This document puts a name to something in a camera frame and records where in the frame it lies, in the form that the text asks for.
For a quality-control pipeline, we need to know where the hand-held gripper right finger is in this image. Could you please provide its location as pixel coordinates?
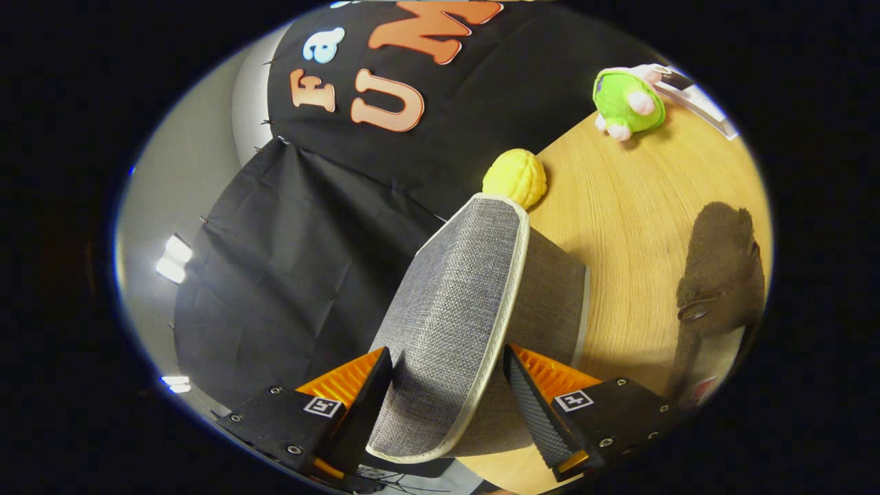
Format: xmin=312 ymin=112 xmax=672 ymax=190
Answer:
xmin=503 ymin=345 xmax=681 ymax=482

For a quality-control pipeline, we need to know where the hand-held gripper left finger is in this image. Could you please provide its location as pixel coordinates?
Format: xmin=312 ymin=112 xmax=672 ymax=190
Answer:
xmin=217 ymin=347 xmax=394 ymax=483

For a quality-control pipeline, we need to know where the grey fabric storage box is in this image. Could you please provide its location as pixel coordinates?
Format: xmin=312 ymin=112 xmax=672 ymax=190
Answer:
xmin=366 ymin=194 xmax=591 ymax=465

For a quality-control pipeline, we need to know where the brown fuzzy shoe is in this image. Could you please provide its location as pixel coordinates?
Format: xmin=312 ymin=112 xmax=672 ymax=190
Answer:
xmin=670 ymin=201 xmax=767 ymax=406

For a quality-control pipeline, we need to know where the black backdrop cloth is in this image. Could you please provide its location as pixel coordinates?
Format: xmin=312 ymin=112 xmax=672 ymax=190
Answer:
xmin=172 ymin=0 xmax=661 ymax=406

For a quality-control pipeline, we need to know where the yellow ridged ball toy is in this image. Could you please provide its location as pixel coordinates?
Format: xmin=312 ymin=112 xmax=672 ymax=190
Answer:
xmin=483 ymin=149 xmax=548 ymax=209

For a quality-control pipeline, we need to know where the green and pink plush toy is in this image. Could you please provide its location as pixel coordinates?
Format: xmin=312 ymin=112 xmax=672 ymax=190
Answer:
xmin=593 ymin=65 xmax=666 ymax=142

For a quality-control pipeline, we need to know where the white book with dark photo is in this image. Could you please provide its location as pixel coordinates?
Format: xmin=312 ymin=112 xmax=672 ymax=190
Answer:
xmin=653 ymin=64 xmax=740 ymax=140

